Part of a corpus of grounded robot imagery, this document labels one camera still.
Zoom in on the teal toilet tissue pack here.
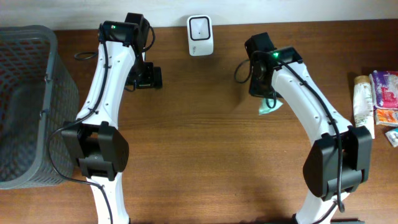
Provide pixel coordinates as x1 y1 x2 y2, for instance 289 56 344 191
259 98 283 115

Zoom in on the white tube with gold cap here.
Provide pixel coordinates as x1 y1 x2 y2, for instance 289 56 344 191
353 75 375 139

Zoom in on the purple red tissue pack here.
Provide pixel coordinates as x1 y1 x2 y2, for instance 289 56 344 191
369 70 397 110

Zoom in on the orange tissue packet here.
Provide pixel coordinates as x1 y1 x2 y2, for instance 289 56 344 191
374 109 398 127

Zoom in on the small teal tissue packet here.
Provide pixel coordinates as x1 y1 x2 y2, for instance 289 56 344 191
385 128 398 147

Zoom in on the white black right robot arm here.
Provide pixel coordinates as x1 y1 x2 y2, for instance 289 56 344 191
244 32 373 223

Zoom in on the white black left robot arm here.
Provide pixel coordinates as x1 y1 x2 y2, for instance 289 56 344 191
60 12 162 223

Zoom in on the white barcode scanner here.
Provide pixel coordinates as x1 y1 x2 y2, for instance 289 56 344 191
187 15 214 57

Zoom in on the grey plastic mesh basket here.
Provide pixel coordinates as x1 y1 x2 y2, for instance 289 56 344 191
1 25 80 190

